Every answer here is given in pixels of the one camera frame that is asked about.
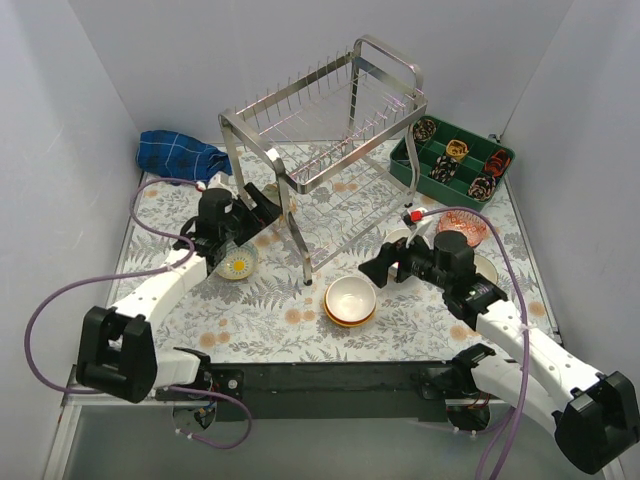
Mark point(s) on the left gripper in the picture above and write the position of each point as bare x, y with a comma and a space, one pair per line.
251, 212

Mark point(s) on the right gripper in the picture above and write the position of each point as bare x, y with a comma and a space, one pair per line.
393, 261

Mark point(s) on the orange and white bowl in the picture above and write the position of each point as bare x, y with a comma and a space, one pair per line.
351, 298

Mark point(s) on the white grey-rimmed bowl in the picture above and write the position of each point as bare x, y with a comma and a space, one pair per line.
396, 236

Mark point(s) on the yellow sun patterned bowl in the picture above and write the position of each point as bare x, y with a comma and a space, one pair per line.
239, 262

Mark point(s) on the red patterned bowl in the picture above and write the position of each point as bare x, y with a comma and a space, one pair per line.
474, 228

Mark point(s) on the dark teal bowl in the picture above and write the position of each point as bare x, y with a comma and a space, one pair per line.
486, 268

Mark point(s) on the cream floral bowl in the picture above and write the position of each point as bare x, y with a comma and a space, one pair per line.
271, 192

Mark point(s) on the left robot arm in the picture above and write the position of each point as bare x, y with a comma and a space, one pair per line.
117, 352

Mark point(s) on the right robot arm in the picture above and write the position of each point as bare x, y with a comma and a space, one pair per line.
593, 417

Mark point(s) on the steel two-tier dish rack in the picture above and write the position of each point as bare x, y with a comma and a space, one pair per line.
318, 134

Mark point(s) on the floral table mat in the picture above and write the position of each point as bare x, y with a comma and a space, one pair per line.
271, 316

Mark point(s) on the blue plaid cloth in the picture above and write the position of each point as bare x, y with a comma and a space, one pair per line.
170, 154

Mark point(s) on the rolled brown patterned sock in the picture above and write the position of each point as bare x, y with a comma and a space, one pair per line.
482, 188

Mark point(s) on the rolled yellow sock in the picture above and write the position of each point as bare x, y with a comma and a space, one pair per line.
457, 150

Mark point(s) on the rolled dark floral sock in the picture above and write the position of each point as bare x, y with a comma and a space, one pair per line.
423, 130

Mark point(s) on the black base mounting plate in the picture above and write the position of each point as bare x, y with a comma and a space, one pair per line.
421, 390

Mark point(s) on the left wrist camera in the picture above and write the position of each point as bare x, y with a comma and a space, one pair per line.
219, 180

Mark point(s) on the aluminium frame rail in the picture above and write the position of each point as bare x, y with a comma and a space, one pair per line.
210, 406

